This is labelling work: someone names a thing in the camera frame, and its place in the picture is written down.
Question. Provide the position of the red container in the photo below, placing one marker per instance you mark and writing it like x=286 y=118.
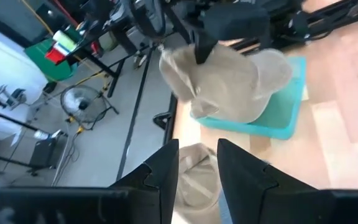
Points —
x=54 y=56

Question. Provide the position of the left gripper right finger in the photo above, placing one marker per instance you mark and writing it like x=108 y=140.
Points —
x=291 y=205

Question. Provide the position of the black floor fan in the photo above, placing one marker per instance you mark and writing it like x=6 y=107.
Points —
x=82 y=105

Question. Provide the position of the teal plastic bin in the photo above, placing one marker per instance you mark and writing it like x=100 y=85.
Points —
x=278 y=118

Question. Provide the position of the green bin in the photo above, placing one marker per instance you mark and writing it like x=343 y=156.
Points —
x=48 y=67

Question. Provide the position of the black floor strip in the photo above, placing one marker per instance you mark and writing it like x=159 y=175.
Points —
x=135 y=115

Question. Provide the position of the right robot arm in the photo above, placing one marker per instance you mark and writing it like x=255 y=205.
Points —
x=297 y=23

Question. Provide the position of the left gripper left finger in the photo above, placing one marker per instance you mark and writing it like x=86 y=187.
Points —
x=73 y=205

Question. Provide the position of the black floor box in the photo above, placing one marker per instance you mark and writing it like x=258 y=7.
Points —
x=43 y=152

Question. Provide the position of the black work table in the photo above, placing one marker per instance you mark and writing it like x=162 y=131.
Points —
x=110 y=34

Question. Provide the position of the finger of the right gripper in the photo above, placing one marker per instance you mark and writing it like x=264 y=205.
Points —
x=204 y=48

